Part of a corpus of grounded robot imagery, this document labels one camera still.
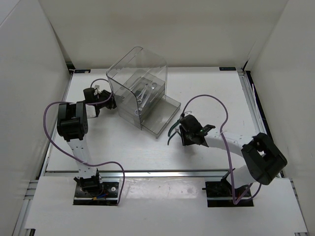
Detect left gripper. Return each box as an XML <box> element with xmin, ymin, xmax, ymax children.
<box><xmin>95</xmin><ymin>89</ymin><xmax>125</xmax><ymax>110</ymax></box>

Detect green handled cutting pliers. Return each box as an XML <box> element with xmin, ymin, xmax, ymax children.
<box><xmin>168</xmin><ymin>119</ymin><xmax>182</xmax><ymax>138</ymax></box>

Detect small ratchet wrench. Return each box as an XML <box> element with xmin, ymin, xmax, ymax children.
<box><xmin>136</xmin><ymin>84</ymin><xmax>148</xmax><ymax>104</ymax></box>

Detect large ratchet wrench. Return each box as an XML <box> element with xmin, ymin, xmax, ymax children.
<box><xmin>134</xmin><ymin>82</ymin><xmax>157</xmax><ymax>116</ymax></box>

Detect clear plastic drawer organizer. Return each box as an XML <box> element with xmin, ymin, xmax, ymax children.
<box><xmin>106</xmin><ymin>47</ymin><xmax>181</xmax><ymax>138</ymax></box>

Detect green handled small pliers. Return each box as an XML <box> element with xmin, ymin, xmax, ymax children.
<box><xmin>167</xmin><ymin>132</ymin><xmax>181</xmax><ymax>145</ymax></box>

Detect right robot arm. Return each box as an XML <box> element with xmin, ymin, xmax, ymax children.
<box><xmin>179</xmin><ymin>115</ymin><xmax>287</xmax><ymax>197</ymax></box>

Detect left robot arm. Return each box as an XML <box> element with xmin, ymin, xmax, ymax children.
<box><xmin>57</xmin><ymin>87</ymin><xmax>117</xmax><ymax>197</ymax></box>

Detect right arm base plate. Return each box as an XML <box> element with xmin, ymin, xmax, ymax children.
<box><xmin>202</xmin><ymin>177</ymin><xmax>254</xmax><ymax>208</ymax></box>

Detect aluminium right rail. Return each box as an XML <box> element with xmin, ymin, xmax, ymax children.
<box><xmin>238</xmin><ymin>71</ymin><xmax>287</xmax><ymax>185</ymax></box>

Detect aluminium rail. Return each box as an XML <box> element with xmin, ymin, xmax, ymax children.
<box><xmin>238</xmin><ymin>71</ymin><xmax>287</xmax><ymax>185</ymax></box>
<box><xmin>39</xmin><ymin>169</ymin><xmax>227</xmax><ymax>178</ymax></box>

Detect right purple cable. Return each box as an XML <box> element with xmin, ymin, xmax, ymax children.
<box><xmin>181</xmin><ymin>94</ymin><xmax>263</xmax><ymax>206</ymax></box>

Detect aluminium front rail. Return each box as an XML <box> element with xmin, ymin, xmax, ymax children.
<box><xmin>39</xmin><ymin>169</ymin><xmax>227</xmax><ymax>178</ymax></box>

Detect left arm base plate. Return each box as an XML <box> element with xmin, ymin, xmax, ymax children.
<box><xmin>72</xmin><ymin>177</ymin><xmax>122</xmax><ymax>206</ymax></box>

